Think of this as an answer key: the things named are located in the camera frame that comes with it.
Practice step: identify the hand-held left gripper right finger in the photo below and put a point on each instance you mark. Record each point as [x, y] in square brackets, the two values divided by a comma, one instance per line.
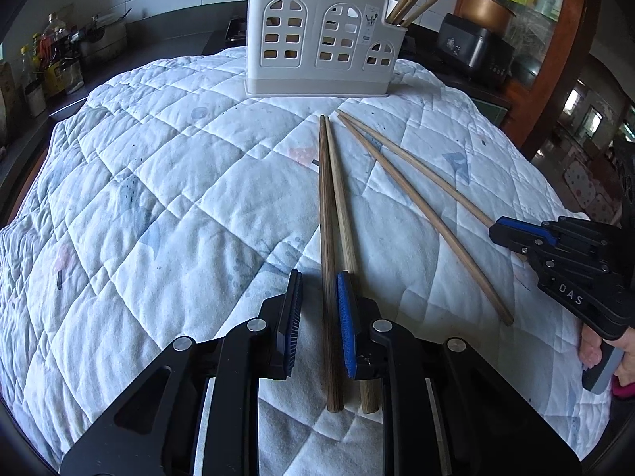
[346, 327]

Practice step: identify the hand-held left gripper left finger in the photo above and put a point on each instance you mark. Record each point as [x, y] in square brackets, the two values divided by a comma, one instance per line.
[292, 317]

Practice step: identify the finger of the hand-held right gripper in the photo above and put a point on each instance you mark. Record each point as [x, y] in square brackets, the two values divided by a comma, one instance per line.
[516, 243]
[526, 228]

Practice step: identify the dark wooden chopstick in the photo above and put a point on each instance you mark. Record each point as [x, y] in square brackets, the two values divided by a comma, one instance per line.
[327, 258]
[342, 218]

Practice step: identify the white plastic chopstick holder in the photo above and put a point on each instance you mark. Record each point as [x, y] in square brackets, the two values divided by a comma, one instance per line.
[317, 34]

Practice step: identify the person's right hand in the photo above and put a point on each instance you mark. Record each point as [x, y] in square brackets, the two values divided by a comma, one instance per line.
[589, 349]

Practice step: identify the pastel foam play fence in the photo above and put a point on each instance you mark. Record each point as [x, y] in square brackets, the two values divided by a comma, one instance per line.
[590, 193]

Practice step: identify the white quilted cloth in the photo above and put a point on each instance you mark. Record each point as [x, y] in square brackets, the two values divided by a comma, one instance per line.
[173, 208]

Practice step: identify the black kitchen appliance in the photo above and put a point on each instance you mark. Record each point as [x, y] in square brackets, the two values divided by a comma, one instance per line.
[471, 52]

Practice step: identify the wooden glass-door cabinet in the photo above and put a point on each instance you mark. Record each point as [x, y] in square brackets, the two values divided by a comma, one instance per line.
[550, 34]

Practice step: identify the copper pot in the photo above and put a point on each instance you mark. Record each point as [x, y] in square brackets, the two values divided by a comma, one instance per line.
[486, 10]

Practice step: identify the black gas stove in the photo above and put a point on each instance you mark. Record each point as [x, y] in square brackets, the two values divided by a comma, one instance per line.
[233, 29]

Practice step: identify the dark sauce bottle yellow label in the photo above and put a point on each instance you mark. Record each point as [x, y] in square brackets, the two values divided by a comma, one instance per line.
[57, 78]

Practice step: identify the white seasoning jar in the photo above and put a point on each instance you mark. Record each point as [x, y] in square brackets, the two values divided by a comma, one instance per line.
[34, 100]

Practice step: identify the metal pot with tools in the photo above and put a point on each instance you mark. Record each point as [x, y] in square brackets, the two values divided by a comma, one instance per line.
[99, 34]

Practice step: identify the clear oil bottle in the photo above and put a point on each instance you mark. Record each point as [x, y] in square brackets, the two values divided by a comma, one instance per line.
[52, 37]

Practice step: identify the yellow-capped bottle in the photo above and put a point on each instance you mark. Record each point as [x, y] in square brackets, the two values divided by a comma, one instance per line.
[35, 52]

